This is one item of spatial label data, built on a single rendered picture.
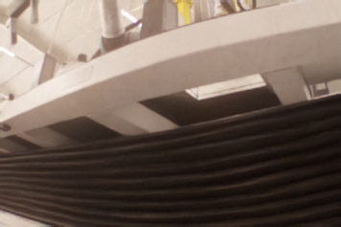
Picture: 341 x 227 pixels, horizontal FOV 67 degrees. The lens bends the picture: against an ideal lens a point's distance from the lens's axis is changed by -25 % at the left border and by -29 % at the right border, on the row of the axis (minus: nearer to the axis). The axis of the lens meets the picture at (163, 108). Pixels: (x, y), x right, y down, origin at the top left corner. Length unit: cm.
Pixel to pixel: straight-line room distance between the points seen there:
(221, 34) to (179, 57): 9
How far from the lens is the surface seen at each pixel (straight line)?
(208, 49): 55
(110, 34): 124
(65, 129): 131
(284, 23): 52
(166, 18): 73
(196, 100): 101
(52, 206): 125
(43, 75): 104
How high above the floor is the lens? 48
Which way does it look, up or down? 22 degrees up
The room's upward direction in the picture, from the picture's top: 2 degrees clockwise
